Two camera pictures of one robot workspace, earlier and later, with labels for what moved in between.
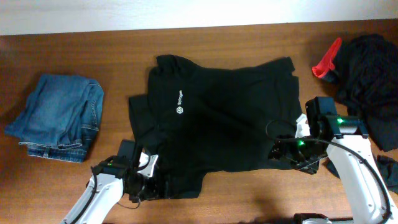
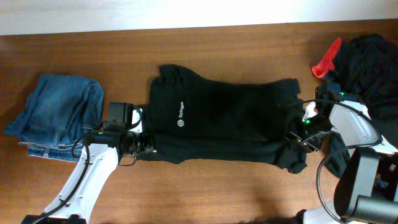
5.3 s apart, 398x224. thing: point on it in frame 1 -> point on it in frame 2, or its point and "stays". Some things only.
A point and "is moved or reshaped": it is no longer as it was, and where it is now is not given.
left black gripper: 160,187 -> 147,147
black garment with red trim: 363,70 stays
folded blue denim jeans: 61,119 stays
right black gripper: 284,149 -> 294,135
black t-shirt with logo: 199,120 is moved or reshaped
